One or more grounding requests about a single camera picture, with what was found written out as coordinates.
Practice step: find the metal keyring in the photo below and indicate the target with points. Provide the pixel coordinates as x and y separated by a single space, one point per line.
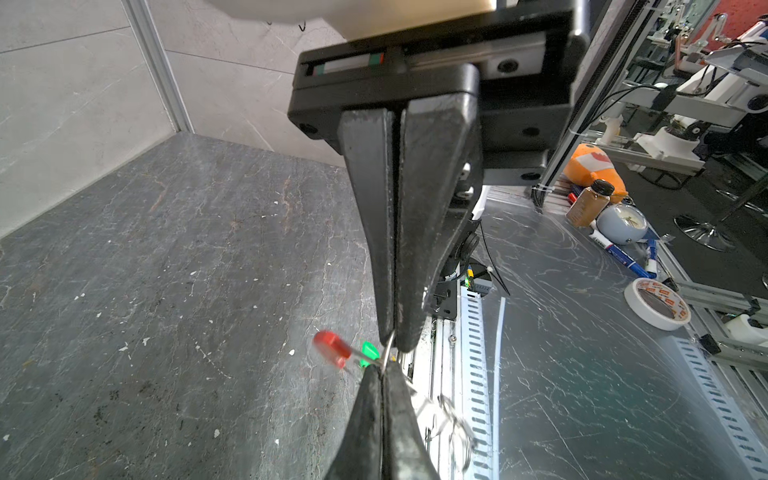
449 439

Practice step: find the brown bottle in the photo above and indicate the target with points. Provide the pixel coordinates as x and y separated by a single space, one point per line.
590 203

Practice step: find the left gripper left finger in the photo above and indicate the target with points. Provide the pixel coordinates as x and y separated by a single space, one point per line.
360 453

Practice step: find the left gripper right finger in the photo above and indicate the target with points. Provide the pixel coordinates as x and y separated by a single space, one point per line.
404 455

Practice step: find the white tape roll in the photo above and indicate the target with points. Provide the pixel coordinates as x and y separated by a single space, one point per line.
657 304

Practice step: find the slotted cable duct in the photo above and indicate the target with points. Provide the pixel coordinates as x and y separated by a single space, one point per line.
476 403

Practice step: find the blue marker pen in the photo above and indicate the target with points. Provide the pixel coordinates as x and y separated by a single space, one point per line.
619 255

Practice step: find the green tagged key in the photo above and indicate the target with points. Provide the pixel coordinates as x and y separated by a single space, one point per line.
369 353

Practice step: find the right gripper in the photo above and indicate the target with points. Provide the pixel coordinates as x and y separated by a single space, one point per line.
520 62

